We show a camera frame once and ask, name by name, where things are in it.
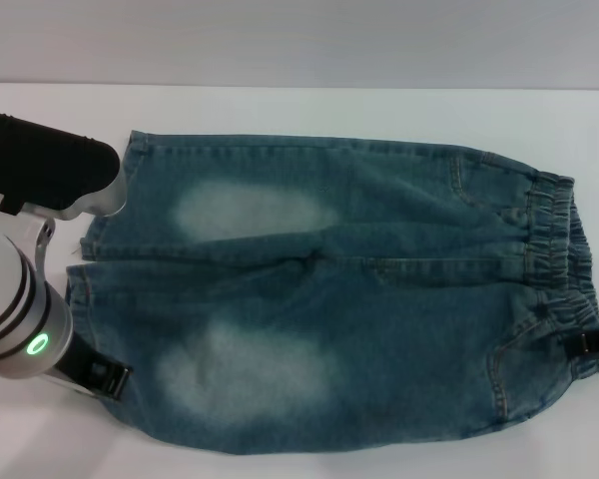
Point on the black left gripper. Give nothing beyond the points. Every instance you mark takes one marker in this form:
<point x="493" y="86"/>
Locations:
<point x="80" y="366"/>

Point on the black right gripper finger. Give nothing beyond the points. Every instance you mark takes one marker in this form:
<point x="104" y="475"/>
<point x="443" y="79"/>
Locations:
<point x="596" y="341"/>

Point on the blue denim shorts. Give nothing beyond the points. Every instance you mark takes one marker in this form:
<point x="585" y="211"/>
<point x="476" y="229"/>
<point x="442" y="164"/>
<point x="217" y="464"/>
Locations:
<point x="329" y="299"/>

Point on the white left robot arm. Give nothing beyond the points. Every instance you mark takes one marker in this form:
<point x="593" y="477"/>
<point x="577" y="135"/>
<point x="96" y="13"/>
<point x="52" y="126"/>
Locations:
<point x="10" y="309"/>

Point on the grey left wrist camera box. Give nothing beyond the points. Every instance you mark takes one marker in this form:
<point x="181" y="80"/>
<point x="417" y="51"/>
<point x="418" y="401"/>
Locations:
<point x="45" y="159"/>

